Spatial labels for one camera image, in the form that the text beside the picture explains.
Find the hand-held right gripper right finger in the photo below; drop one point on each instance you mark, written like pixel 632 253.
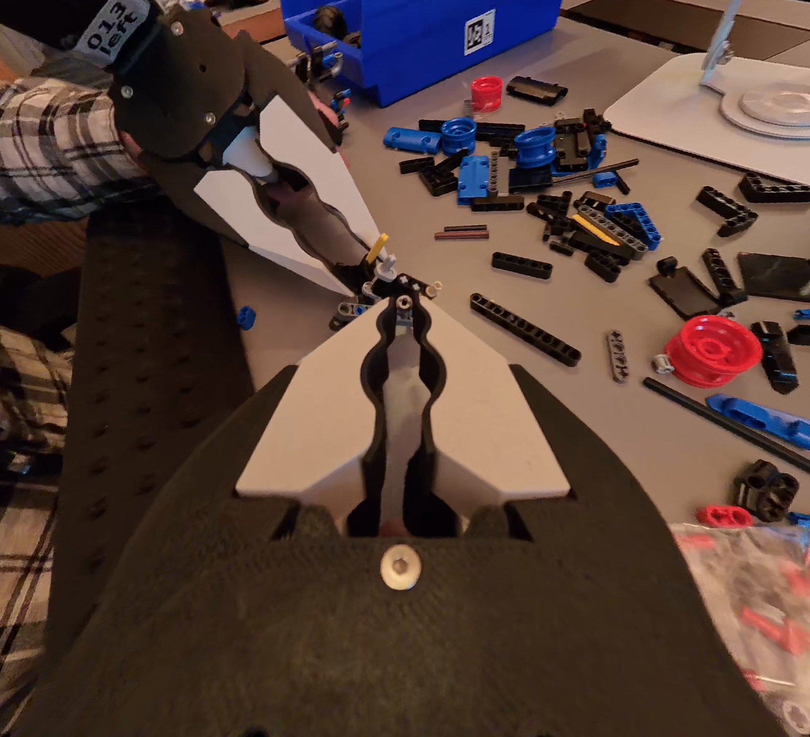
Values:
pixel 500 433

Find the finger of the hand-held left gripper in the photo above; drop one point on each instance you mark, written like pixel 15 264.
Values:
pixel 253 218
pixel 316 167

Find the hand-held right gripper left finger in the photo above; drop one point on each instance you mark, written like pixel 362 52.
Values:
pixel 304 433

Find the black toy brick assembly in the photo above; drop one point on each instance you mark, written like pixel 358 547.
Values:
pixel 386 284

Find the person's left forearm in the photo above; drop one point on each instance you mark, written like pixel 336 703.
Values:
pixel 50 142

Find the person's left hand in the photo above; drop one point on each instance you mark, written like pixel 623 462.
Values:
pixel 330 123

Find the blue curved toy panel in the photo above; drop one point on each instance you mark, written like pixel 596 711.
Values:
pixel 411 140

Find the small blue connector brick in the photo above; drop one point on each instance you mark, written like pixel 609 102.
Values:
pixel 247 318

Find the black and blue brick assembly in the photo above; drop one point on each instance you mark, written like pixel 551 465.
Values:
pixel 316 66

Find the black toy tyre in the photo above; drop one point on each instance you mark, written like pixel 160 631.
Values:
pixel 353 39
pixel 330 20

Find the short grey toy beam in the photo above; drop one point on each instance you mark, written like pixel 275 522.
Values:
pixel 618 357

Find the blue toy wheel hub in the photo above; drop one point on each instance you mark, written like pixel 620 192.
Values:
pixel 459 136
pixel 535 147

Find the blue flat toy panel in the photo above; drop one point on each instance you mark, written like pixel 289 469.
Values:
pixel 473 180

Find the short black toy beam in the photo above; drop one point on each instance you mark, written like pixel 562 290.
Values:
pixel 522 265

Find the black dimpled mat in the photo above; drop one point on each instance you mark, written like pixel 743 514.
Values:
pixel 145 370

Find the grey studded toy beam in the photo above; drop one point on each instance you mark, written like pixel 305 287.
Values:
pixel 497 174

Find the black studded toy beam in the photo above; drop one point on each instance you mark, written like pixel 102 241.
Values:
pixel 498 202

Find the red toy wheel hub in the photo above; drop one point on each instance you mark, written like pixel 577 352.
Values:
pixel 715 351
pixel 487 93

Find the long black toy beam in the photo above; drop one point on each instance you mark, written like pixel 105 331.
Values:
pixel 500 131

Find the blue bin with white tag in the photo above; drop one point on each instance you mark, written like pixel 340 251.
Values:
pixel 430 3

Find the pile of black toy beams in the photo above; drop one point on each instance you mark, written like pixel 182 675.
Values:
pixel 569 231

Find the yellow toy axle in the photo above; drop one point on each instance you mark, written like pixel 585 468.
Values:
pixel 595 229

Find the long dark toy axle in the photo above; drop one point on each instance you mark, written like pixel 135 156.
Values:
pixel 728 427

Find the black panel with tab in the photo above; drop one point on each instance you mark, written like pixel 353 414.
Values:
pixel 683 291

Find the black curved toy panel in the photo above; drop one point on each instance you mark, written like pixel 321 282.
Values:
pixel 536 89

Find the small red connector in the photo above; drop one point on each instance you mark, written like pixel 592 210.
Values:
pixel 724 515

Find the blue angled toy beam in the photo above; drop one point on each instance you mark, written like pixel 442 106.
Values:
pixel 645 224

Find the blue straight toy beam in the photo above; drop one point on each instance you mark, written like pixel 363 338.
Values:
pixel 759 417

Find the black and blue pin cluster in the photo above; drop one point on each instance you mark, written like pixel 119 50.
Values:
pixel 765 490

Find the short black oval beam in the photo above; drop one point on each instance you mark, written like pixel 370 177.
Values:
pixel 724 278

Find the blue axle connector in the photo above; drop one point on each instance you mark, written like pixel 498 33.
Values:
pixel 605 179

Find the thin black toy axle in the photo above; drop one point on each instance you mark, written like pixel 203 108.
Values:
pixel 601 170

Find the clear plastic parts bag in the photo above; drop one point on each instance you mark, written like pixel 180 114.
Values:
pixel 747 610

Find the black square toy panel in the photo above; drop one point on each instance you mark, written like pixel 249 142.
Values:
pixel 772 275

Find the black angled toy beam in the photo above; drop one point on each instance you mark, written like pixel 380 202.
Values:
pixel 772 189
pixel 728 212

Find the white book stand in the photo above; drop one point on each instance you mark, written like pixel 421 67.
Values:
pixel 683 104

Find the black angled toy frame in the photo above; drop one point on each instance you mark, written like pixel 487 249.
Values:
pixel 436 177

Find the black and blue frame assembly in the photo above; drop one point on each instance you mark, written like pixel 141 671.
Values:
pixel 579 142

